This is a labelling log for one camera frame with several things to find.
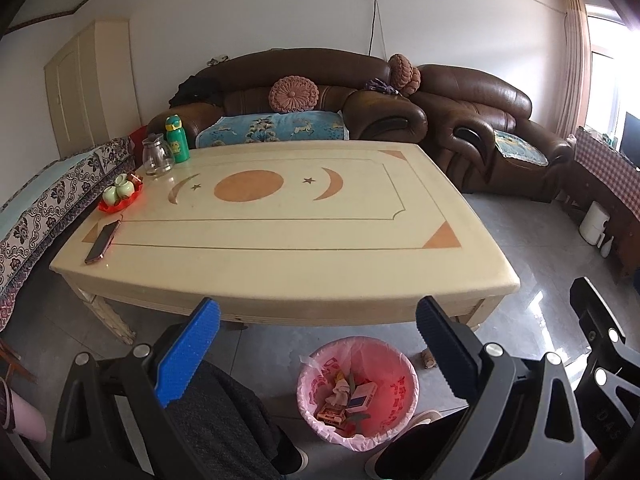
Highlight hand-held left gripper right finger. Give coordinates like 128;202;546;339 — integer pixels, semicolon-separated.
415;296;609;480

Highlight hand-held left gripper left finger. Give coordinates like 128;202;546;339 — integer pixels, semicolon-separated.
50;297;222;480

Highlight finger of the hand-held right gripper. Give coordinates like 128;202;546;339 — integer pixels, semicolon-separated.
569;276;640;462

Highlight pink lined trash bin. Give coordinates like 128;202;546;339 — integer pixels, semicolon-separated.
296;337;420;454

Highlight white and blue carton box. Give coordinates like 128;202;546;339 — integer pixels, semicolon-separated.
345;381;380;414

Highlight person's left leg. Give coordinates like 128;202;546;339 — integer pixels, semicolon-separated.
165;359;310;480

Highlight white round appliance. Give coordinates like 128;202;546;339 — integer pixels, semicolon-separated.
578;201;612;247

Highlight red and white packet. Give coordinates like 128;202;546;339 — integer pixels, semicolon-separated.
315;404;347;424

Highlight smartphone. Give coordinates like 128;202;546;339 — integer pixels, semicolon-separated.
83;219;123;265

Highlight checkered cloth side table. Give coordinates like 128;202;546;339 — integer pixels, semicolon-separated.
572;126;640;234

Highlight cream coffee table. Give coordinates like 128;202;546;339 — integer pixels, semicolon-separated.
48;140;521;346

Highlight red tray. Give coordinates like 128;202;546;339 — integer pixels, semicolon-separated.
97;175;145;214

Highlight pink cylindrical object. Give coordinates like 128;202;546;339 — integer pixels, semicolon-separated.
0;379;49;444

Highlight black monitor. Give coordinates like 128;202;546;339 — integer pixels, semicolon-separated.
619;111;640;171

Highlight blue patterned armchair cover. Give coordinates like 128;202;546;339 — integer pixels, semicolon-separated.
492;128;550;167

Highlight glass pitcher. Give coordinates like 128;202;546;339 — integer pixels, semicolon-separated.
141;132;176;179

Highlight black white patterned bed cover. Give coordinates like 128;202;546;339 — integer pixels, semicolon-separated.
0;135;139;319

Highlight green water bottle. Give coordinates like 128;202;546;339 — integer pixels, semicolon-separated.
164;115;191;164

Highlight red cloth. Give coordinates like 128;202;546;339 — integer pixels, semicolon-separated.
128;127;151;162

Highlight blue patterned cushion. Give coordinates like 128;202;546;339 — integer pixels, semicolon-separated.
194;109;351;149

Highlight window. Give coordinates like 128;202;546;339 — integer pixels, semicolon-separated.
585;2;640;142

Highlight brown leather armchair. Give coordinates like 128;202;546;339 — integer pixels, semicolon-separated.
415;64;576;204

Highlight black clothes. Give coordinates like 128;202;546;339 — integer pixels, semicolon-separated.
168;74;227;109

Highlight beige curtain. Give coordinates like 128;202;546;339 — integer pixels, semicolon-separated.
554;0;594;139

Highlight purple knitted item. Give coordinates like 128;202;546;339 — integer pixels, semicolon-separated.
364;78;401;96

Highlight large pink round cushion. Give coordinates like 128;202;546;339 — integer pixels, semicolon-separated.
269;76;320;114

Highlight cream cabinet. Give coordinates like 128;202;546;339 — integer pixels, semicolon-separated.
43;20;141;159

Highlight brown leather sofa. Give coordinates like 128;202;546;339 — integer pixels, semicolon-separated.
145;48;429;149

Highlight black wall cable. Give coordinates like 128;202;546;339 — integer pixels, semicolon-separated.
367;0;401;58

